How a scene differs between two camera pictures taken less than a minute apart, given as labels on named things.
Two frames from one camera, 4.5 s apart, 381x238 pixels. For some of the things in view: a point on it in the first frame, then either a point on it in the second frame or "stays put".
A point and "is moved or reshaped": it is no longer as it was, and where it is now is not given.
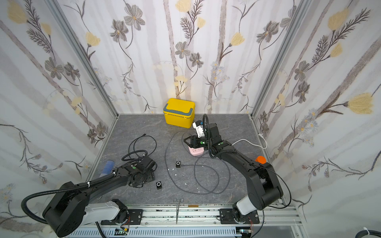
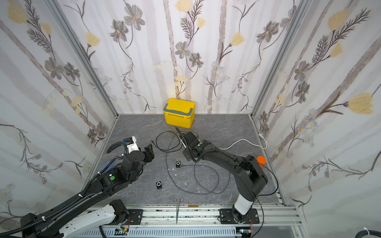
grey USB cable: x=188 y=165 stays put
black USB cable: x=122 y=159 is moved or reshaped
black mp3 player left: x=158 y=185 stays put
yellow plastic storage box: x=179 y=112 stays put
